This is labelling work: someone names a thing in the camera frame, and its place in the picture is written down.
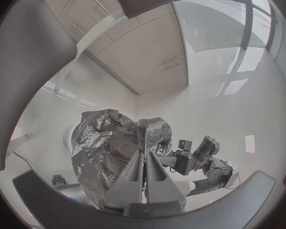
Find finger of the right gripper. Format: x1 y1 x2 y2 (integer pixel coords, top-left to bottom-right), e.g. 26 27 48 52
157 155 178 169

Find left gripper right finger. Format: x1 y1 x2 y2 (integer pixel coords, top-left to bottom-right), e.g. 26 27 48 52
146 151 187 216

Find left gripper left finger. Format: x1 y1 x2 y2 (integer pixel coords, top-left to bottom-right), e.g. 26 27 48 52
103 150 146 216

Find black plastic bag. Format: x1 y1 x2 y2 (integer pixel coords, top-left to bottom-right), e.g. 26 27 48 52
71 109 173 211

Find white trash bin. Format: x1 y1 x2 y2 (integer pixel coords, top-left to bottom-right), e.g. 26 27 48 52
63 121 85 153

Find beige floor cabinet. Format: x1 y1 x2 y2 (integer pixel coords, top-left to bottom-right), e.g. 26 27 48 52
42 0 190 96

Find window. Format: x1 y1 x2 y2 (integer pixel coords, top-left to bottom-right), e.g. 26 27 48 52
175 0 286 57

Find grey padded white chair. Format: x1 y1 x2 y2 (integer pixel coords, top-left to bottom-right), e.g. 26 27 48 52
0 0 199 172

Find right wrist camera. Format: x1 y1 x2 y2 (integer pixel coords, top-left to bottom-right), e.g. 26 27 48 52
178 139 192 156

